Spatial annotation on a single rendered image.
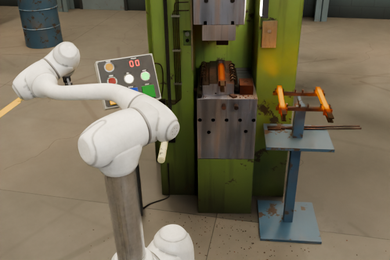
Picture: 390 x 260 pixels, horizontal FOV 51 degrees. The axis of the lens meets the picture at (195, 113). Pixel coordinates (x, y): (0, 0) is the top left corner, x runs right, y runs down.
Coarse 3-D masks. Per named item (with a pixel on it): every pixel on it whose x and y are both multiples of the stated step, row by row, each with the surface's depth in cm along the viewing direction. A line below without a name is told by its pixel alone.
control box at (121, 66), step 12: (108, 60) 240; (120, 60) 242; (132, 60) 244; (144, 60) 247; (96, 72) 242; (108, 72) 239; (120, 72) 241; (132, 72) 244; (144, 72) 246; (120, 84) 241; (132, 84) 243; (144, 84) 245; (156, 84) 248; (156, 96) 247; (108, 108) 237
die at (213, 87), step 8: (208, 64) 293; (216, 64) 290; (224, 64) 287; (208, 72) 280; (216, 72) 277; (232, 72) 276; (208, 80) 267; (216, 80) 264; (232, 80) 263; (208, 88) 261; (216, 88) 260; (232, 88) 260
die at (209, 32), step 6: (204, 24) 243; (204, 30) 244; (210, 30) 244; (216, 30) 243; (222, 30) 243; (228, 30) 243; (234, 30) 243; (204, 36) 245; (210, 36) 245; (216, 36) 245; (222, 36) 245; (228, 36) 245; (234, 36) 245
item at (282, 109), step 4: (280, 88) 256; (280, 92) 251; (280, 96) 246; (280, 100) 241; (280, 104) 236; (284, 104) 236; (280, 108) 231; (284, 108) 230; (280, 112) 232; (284, 112) 225; (284, 116) 224; (284, 120) 225
